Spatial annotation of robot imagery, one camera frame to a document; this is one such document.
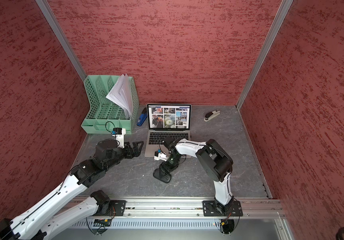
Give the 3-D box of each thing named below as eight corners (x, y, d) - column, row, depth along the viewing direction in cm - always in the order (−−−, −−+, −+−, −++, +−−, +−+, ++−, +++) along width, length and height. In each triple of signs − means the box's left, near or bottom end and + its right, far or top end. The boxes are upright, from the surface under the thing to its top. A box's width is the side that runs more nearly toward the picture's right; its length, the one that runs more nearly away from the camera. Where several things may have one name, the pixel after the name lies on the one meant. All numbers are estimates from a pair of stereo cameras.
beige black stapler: (206, 122, 113) (207, 118, 110) (202, 119, 115) (203, 115, 112) (219, 114, 119) (220, 110, 115) (216, 111, 121) (217, 107, 117)
